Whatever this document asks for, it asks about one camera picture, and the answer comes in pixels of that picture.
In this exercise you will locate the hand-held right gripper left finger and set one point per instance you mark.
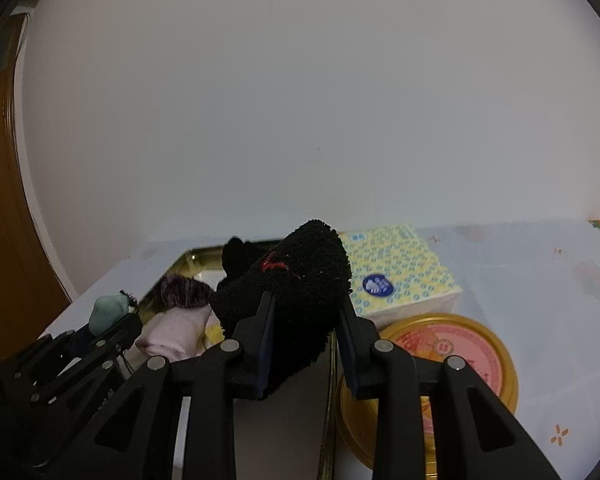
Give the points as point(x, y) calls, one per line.
point(265, 350)

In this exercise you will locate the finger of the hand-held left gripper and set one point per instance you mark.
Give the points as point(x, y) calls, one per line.
point(90, 372)
point(55, 352)

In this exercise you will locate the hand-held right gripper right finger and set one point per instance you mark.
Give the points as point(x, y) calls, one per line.
point(352, 355)

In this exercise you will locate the yellow cloth with orange carrots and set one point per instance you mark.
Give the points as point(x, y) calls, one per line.
point(211, 330)

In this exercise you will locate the teal soft toy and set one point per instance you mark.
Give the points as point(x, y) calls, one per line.
point(107, 312)

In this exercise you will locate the black sock red logo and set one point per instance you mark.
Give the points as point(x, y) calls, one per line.
point(305, 280)

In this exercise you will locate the gold rectangular tin tray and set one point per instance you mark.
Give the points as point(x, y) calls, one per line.
point(280, 435)

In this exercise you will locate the pink sock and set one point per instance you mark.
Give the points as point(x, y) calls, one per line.
point(175, 332)

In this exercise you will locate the black round knitted pad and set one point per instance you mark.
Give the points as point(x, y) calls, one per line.
point(237, 260)

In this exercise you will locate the purple scrunchie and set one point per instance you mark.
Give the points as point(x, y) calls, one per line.
point(185, 292)

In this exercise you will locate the yellow patterned tissue pack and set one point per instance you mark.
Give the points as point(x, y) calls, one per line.
point(405, 265)

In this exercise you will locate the round gold tin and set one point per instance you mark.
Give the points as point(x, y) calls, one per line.
point(470, 355)

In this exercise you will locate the brown wooden door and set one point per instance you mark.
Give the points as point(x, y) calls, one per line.
point(10, 210)

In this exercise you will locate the fruit print tablecloth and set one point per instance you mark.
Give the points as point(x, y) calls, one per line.
point(530, 310)

